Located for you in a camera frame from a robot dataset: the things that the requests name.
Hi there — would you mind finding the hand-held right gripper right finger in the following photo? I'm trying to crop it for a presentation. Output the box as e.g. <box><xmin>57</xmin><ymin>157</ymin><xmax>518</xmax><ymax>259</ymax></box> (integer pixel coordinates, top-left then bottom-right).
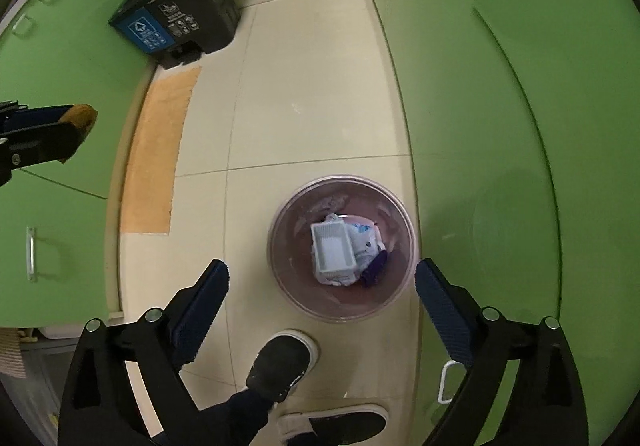
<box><xmin>415</xmin><ymin>258</ymin><xmax>583</xmax><ymax>446</ymax></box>

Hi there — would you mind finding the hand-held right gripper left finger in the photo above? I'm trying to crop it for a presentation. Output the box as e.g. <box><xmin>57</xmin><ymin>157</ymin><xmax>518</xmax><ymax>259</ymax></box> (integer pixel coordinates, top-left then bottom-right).
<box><xmin>57</xmin><ymin>258</ymin><xmax>231</xmax><ymax>446</ymax></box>

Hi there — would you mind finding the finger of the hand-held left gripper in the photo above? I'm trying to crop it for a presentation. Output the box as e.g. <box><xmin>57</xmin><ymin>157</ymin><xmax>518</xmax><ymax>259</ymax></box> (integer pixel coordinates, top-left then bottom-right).
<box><xmin>0</xmin><ymin>101</ymin><xmax>76</xmax><ymax>133</ymax></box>
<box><xmin>7</xmin><ymin>121</ymin><xmax>87</xmax><ymax>170</ymax></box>

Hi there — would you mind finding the brown potato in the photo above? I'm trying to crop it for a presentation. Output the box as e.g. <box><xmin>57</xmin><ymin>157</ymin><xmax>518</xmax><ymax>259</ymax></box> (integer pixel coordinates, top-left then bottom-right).
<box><xmin>59</xmin><ymin>104</ymin><xmax>99</xmax><ymax>147</ymax></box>

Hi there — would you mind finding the purple drawstring pouch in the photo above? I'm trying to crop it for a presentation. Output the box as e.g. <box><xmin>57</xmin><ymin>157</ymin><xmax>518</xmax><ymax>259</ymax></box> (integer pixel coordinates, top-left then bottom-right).
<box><xmin>359</xmin><ymin>250</ymin><xmax>390</xmax><ymax>288</ymax></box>

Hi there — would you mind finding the pink translucent trash bin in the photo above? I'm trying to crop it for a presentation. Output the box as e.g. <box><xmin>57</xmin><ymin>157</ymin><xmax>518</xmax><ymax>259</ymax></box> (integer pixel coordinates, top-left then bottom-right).
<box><xmin>266</xmin><ymin>174</ymin><xmax>418</xmax><ymax>324</ymax></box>

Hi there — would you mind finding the printed plastic bag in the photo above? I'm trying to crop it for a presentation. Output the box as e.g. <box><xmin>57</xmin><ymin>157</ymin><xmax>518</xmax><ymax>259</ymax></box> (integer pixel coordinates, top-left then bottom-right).
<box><xmin>320</xmin><ymin>213</ymin><xmax>388</xmax><ymax>288</ymax></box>

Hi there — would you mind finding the white plastic tray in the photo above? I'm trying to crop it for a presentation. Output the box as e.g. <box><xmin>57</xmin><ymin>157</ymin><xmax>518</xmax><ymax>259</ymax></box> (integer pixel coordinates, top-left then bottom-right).
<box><xmin>310</xmin><ymin>221</ymin><xmax>362</xmax><ymax>286</ymax></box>

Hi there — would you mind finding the green cabinet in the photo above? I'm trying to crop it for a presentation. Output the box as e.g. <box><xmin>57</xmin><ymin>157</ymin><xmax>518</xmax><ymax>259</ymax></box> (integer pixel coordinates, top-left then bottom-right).
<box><xmin>0</xmin><ymin>0</ymin><xmax>161</xmax><ymax>327</ymax></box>
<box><xmin>367</xmin><ymin>0</ymin><xmax>640</xmax><ymax>446</ymax></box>

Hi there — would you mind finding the black slip-on shoe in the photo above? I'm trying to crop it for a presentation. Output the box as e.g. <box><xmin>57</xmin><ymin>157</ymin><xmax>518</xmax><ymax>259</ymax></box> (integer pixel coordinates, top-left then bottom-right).
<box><xmin>246</xmin><ymin>331</ymin><xmax>320</xmax><ymax>404</ymax></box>
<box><xmin>277</xmin><ymin>404</ymin><xmax>390</xmax><ymax>445</ymax></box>

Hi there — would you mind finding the person's leg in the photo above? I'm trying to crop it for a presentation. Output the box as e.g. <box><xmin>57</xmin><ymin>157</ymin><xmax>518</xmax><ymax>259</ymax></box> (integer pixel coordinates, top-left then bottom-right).
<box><xmin>150</xmin><ymin>386</ymin><xmax>276</xmax><ymax>446</ymax></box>

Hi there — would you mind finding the black and blue waste bin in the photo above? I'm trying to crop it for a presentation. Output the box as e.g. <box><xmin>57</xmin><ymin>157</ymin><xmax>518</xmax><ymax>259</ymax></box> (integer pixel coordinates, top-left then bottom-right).
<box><xmin>108</xmin><ymin>0</ymin><xmax>241</xmax><ymax>71</ymax></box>

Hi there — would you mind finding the white cabinet handle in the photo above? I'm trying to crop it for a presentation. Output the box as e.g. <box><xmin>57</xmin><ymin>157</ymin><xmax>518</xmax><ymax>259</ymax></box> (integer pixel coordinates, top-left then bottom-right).
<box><xmin>26</xmin><ymin>226</ymin><xmax>38</xmax><ymax>283</ymax></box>
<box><xmin>437</xmin><ymin>360</ymin><xmax>463</xmax><ymax>404</ymax></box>

